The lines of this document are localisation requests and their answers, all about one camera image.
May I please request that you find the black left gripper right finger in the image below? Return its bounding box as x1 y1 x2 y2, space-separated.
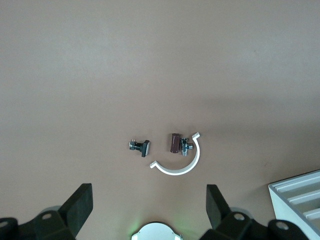
201 184 311 240

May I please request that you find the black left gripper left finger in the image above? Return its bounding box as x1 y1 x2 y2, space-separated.
0 183 94 240

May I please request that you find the white drawer cabinet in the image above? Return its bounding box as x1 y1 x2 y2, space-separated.
267 169 320 240

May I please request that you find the brown table mat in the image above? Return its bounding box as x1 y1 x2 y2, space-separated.
0 0 320 240

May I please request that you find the white half-ring pipe clamp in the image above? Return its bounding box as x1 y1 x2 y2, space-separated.
149 131 202 176

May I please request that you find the chrome valve with brown handle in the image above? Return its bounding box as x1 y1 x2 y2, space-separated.
168 132 195 158

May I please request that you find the black square push switch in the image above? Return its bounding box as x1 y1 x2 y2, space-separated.
128 139 151 158

